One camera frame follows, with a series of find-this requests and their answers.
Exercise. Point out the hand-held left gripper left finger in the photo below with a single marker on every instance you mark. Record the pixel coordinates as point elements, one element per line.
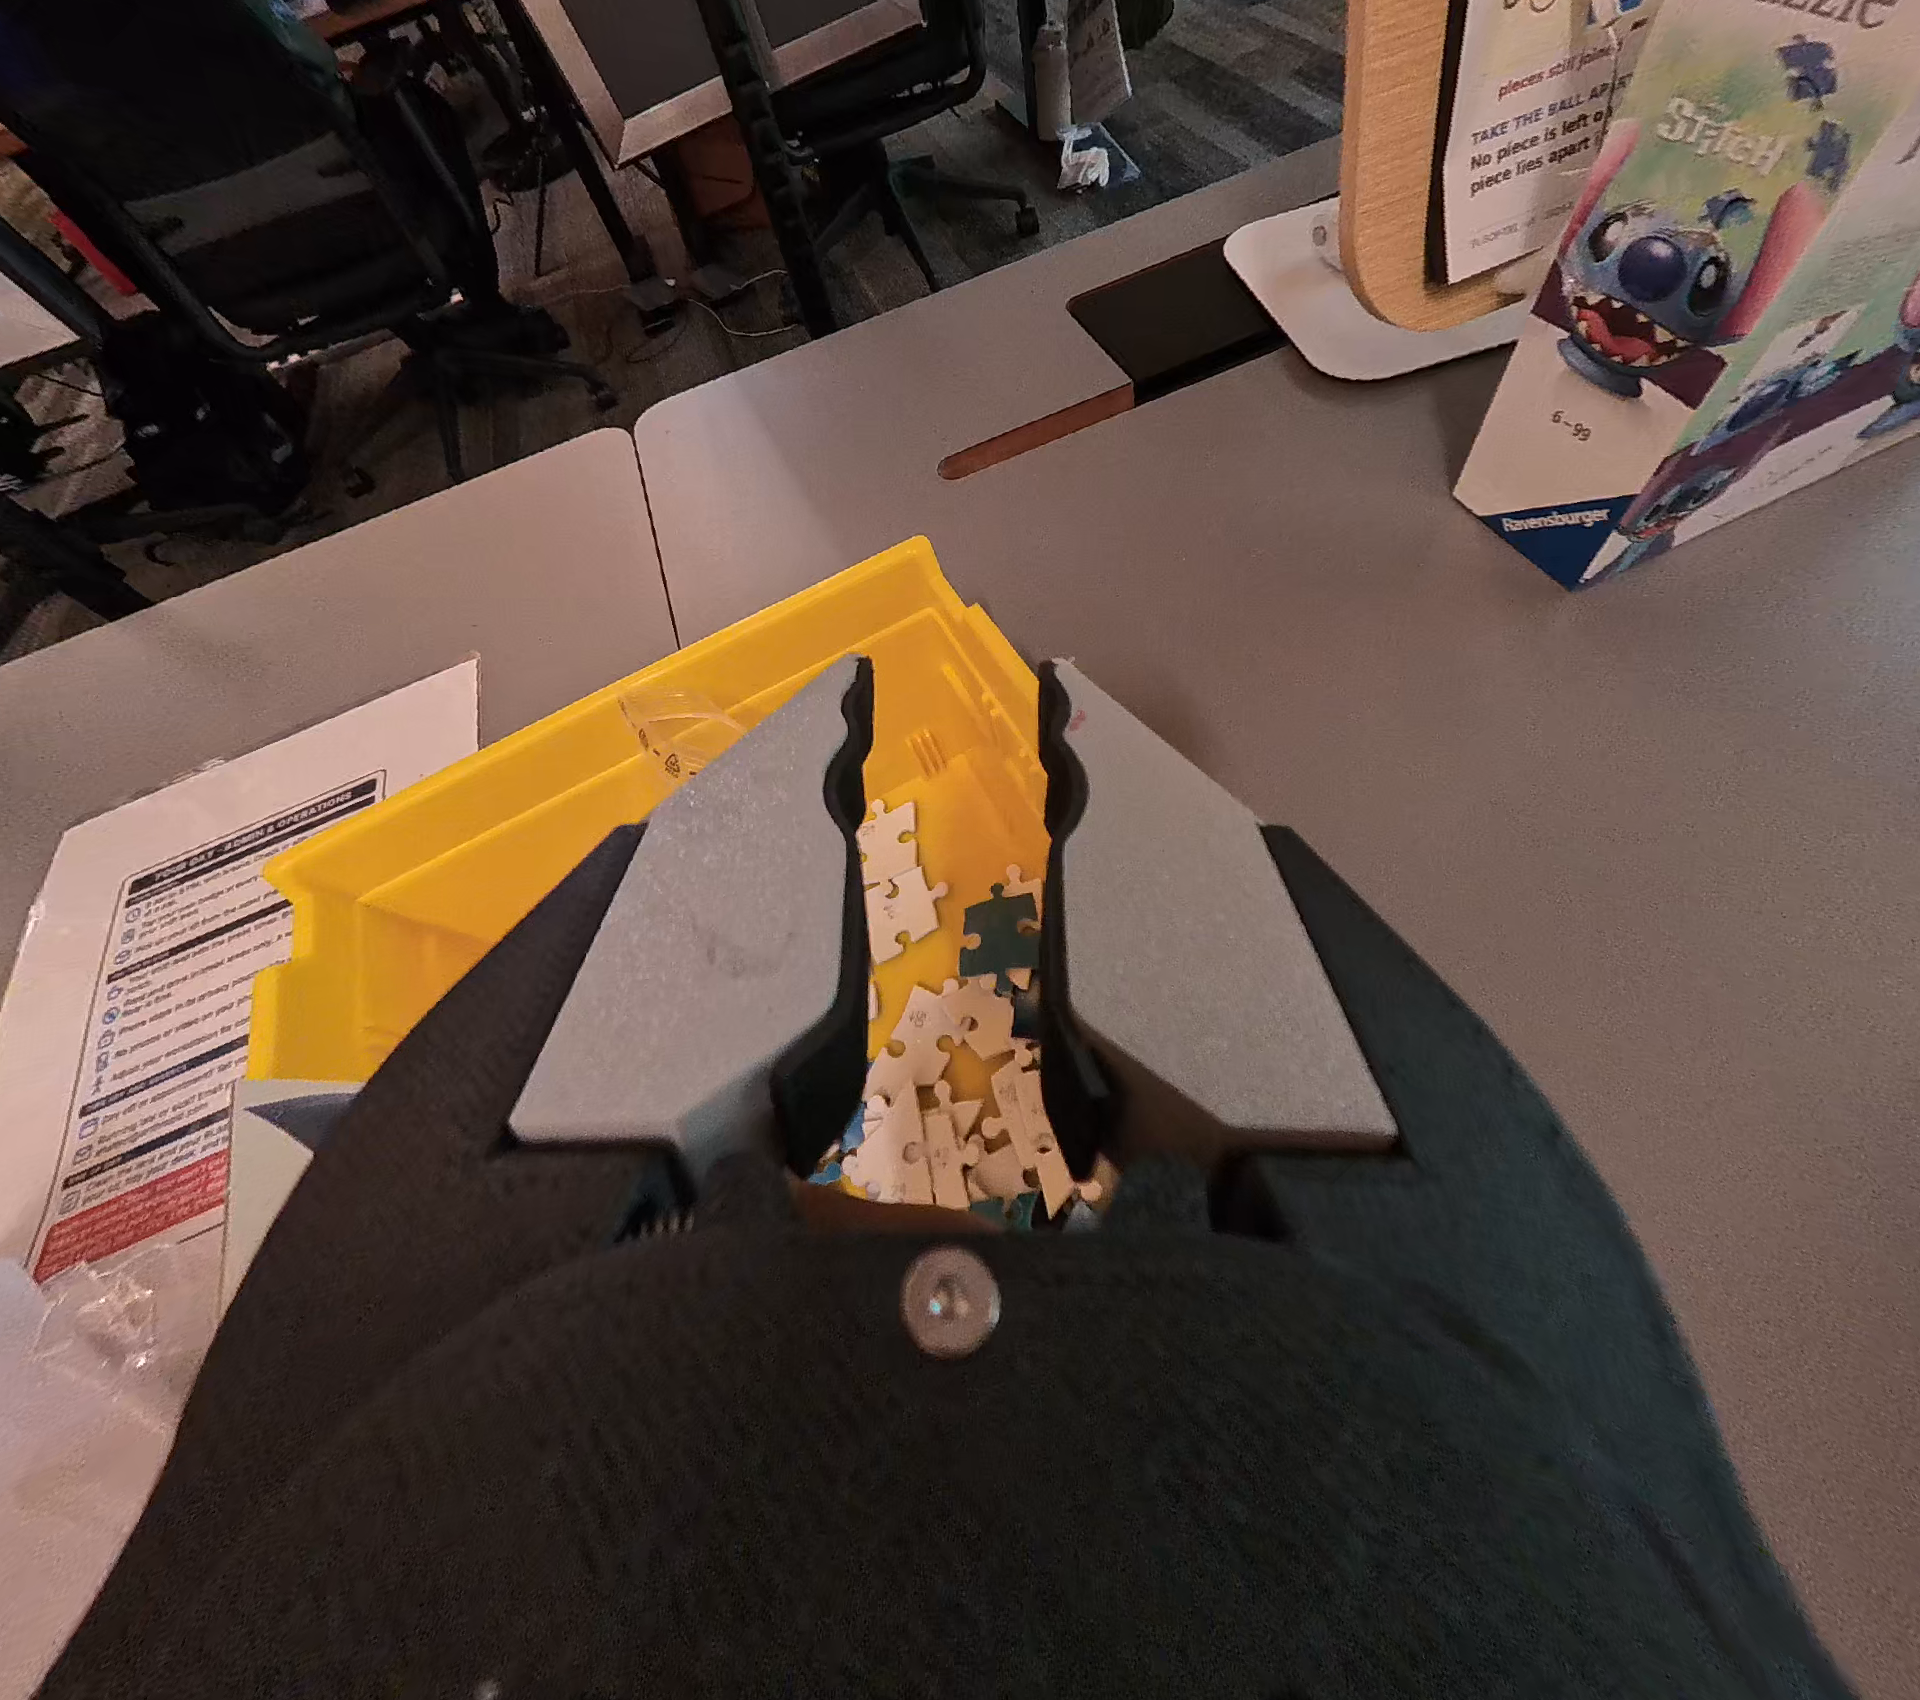
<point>699,935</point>

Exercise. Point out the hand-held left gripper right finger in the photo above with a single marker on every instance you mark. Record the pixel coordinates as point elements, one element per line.
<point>1200,950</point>

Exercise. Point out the yellow plastic bin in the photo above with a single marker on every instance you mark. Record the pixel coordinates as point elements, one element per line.
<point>450,890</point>

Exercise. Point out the pile of puzzle pieces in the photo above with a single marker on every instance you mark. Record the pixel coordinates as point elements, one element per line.
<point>930,1101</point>

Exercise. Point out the printed puzzle carton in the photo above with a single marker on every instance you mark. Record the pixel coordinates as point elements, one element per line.
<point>1724,231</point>

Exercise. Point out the clear plastic piece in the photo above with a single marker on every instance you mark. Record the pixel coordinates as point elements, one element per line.
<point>675,733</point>

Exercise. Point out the printed white instruction sheet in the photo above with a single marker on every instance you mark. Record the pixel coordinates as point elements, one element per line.
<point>224,800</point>

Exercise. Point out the white sign board base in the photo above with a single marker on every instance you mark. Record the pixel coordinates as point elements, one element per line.
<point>1320,321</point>

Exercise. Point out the clear plastic bag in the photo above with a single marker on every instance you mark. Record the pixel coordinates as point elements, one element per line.
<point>105,1310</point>

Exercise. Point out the white crumpled cloth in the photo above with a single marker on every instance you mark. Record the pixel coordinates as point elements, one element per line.
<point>1089,158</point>

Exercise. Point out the black tripod stand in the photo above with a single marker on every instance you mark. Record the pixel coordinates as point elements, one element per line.
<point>735,80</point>

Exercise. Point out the white cardboard box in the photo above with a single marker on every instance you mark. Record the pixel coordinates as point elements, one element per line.
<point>90,1551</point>

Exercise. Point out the black office chair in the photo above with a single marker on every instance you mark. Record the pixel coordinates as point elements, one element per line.
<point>915,80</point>
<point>180,110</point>

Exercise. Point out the white bottle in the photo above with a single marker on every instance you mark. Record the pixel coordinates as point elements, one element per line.
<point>1052,80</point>

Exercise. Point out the wooden framed sign board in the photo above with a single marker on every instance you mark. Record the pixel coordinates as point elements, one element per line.
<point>1389,4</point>

